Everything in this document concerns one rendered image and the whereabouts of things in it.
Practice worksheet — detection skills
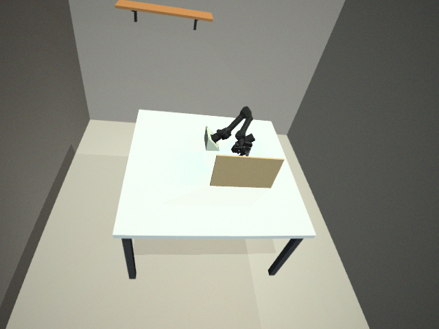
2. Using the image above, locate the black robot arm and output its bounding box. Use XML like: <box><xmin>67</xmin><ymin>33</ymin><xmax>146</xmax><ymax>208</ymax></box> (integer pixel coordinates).
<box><xmin>211</xmin><ymin>106</ymin><xmax>255</xmax><ymax>154</ymax></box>

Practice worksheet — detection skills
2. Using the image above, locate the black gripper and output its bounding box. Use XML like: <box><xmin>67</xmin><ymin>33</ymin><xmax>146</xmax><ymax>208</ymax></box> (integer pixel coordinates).
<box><xmin>239</xmin><ymin>141</ymin><xmax>252</xmax><ymax>156</ymax></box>

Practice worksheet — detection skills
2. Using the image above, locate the tan flat rectangular board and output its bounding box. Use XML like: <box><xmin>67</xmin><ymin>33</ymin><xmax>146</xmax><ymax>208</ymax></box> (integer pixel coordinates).
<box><xmin>210</xmin><ymin>154</ymin><xmax>285</xmax><ymax>188</ymax></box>

